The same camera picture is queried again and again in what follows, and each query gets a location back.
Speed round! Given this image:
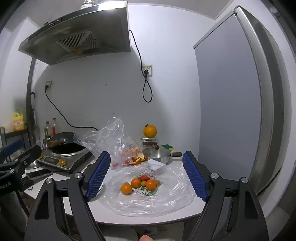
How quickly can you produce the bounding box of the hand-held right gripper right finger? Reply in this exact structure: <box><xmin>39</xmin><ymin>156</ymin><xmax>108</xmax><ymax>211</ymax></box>
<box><xmin>182</xmin><ymin>151</ymin><xmax>269</xmax><ymax>241</ymax></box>

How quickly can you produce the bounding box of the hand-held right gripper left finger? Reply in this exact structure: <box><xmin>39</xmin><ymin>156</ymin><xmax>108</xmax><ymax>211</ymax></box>
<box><xmin>24</xmin><ymin>151</ymin><xmax>111</xmax><ymax>241</ymax></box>

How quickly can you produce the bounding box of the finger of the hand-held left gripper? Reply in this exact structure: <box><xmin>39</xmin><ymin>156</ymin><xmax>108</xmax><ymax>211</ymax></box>
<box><xmin>0</xmin><ymin>138</ymin><xmax>25</xmax><ymax>163</ymax></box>
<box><xmin>0</xmin><ymin>145</ymin><xmax>43</xmax><ymax>177</ymax></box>

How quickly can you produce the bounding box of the black metal rack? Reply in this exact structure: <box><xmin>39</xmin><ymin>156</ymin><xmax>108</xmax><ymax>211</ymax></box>
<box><xmin>0</xmin><ymin>126</ymin><xmax>31</xmax><ymax>149</ymax></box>

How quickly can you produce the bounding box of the smartphone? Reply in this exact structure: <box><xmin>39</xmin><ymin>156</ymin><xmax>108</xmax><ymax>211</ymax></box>
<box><xmin>25</xmin><ymin>169</ymin><xmax>53</xmax><ymax>179</ymax></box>

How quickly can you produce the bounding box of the yellow detergent bottle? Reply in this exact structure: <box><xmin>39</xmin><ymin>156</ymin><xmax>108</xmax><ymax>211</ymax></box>
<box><xmin>12</xmin><ymin>110</ymin><xmax>25</xmax><ymax>131</ymax></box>

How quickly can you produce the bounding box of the silver induction cooker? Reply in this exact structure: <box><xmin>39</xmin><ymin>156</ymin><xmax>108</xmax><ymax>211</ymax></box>
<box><xmin>36</xmin><ymin>142</ymin><xmax>93</xmax><ymax>175</ymax></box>

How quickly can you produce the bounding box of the white paper receipt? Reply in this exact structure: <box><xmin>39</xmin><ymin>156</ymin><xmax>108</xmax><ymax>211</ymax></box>
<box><xmin>147</xmin><ymin>159</ymin><xmax>167</xmax><ymax>173</ymax></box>

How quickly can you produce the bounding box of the orange peel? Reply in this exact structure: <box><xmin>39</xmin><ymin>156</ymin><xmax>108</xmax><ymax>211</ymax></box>
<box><xmin>128</xmin><ymin>156</ymin><xmax>148</xmax><ymax>164</ymax></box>

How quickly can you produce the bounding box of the clear plastic bag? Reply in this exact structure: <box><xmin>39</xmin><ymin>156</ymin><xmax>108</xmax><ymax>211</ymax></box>
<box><xmin>73</xmin><ymin>116</ymin><xmax>148</xmax><ymax>171</ymax></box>

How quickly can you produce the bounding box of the steel pot lid wooden knob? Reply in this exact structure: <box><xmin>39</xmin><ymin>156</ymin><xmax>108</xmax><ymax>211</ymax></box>
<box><xmin>143</xmin><ymin>145</ymin><xmax>171</xmax><ymax>158</ymax></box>

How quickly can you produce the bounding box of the dark vertical pipe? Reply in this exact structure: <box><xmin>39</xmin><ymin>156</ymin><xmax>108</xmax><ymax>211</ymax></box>
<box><xmin>26</xmin><ymin>57</ymin><xmax>37</xmax><ymax>145</ymax></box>

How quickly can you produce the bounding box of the clear box of brown nuts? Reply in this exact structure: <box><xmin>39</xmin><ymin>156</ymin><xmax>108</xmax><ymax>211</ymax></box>
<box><xmin>142</xmin><ymin>138</ymin><xmax>159</xmax><ymax>147</ymax></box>

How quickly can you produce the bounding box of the large orange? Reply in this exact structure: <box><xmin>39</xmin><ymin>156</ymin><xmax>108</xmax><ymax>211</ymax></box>
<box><xmin>143</xmin><ymin>124</ymin><xmax>158</xmax><ymax>138</ymax></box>

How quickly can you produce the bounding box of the grey steel refrigerator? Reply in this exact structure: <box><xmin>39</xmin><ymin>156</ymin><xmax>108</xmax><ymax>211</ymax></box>
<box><xmin>193</xmin><ymin>5</ymin><xmax>293</xmax><ymax>223</ymax></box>

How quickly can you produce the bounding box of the steel range hood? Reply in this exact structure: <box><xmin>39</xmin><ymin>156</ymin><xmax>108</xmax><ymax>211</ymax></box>
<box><xmin>18</xmin><ymin>0</ymin><xmax>131</xmax><ymax>66</ymax></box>

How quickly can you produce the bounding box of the dark wok with wooden handle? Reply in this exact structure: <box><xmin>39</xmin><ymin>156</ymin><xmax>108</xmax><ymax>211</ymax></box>
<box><xmin>47</xmin><ymin>132</ymin><xmax>78</xmax><ymax>149</ymax></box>

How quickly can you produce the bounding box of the steel pot with wooden handle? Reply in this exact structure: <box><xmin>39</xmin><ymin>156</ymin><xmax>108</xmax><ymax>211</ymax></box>
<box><xmin>143</xmin><ymin>152</ymin><xmax>183</xmax><ymax>165</ymax></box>

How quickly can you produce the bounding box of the black cooker power cable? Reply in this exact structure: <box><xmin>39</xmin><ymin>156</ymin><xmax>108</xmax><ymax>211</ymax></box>
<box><xmin>45</xmin><ymin>85</ymin><xmax>99</xmax><ymax>131</ymax></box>

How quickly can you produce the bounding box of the black range hood cable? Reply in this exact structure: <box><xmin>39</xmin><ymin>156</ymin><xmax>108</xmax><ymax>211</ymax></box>
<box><xmin>128</xmin><ymin>29</ymin><xmax>153</xmax><ymax>103</ymax></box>

